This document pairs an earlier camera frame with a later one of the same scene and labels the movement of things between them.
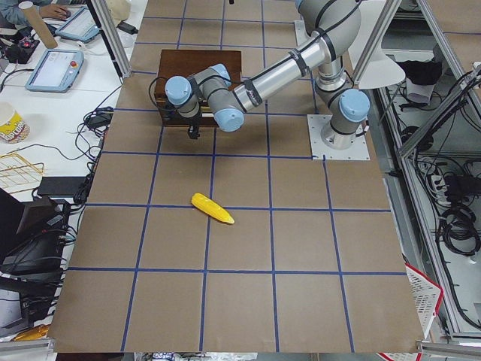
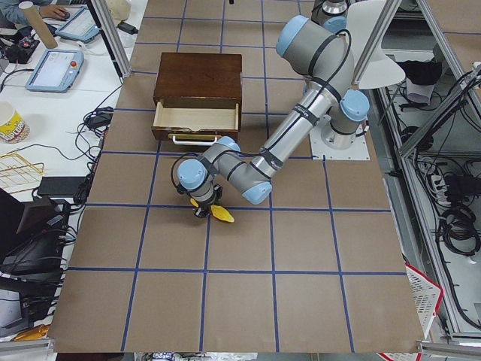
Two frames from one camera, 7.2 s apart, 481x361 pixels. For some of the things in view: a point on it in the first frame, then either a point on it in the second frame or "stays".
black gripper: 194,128 -> 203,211
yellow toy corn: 212,207 stays
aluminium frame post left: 109,28 stays
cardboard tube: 37,20 stays
